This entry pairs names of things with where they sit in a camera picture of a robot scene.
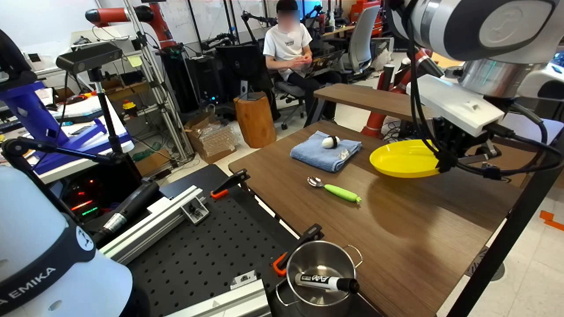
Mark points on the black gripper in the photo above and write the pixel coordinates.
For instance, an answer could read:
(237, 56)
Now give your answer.
(458, 148)

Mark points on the yellow plate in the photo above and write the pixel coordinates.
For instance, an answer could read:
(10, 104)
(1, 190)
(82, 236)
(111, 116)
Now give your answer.
(405, 158)

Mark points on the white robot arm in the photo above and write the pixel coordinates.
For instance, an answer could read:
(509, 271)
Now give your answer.
(475, 60)

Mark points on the brown raised shelf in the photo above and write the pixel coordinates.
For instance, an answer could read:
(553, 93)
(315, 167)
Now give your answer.
(370, 99)

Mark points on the white ball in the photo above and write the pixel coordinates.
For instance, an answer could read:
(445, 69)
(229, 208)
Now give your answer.
(331, 141)

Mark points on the blue folded cloth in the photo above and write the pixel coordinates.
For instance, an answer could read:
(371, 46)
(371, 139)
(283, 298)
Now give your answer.
(333, 160)

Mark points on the orange black clamp right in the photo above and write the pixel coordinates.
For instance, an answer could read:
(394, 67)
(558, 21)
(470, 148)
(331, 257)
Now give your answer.
(280, 264)

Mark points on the orange black clamp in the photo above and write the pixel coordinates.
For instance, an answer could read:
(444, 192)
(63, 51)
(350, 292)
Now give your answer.
(280, 264)
(237, 178)

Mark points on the black dry erase marker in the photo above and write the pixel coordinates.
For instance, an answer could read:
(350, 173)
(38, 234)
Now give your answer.
(331, 284)

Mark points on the seated person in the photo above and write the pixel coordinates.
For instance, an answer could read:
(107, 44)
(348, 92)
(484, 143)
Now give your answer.
(289, 51)

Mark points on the orange black clamp left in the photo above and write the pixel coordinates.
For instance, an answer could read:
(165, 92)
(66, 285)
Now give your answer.
(237, 178)

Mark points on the black perforated board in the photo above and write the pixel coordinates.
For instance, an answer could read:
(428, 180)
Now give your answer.
(195, 262)

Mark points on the cardboard box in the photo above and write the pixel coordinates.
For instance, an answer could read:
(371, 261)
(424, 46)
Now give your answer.
(211, 137)

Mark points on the green handled scoop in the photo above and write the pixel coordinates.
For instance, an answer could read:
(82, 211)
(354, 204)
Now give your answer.
(334, 188)

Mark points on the steel pot with handles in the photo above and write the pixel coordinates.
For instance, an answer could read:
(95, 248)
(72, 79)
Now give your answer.
(319, 257)

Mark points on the aluminium extrusion rail right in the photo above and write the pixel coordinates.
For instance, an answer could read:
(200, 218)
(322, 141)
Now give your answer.
(244, 298)

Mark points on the aluminium extrusion rail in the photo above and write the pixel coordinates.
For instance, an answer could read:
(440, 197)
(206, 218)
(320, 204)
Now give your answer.
(244, 298)
(190, 204)

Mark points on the aluminium extrusion rail left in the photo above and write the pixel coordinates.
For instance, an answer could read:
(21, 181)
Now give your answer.
(190, 204)

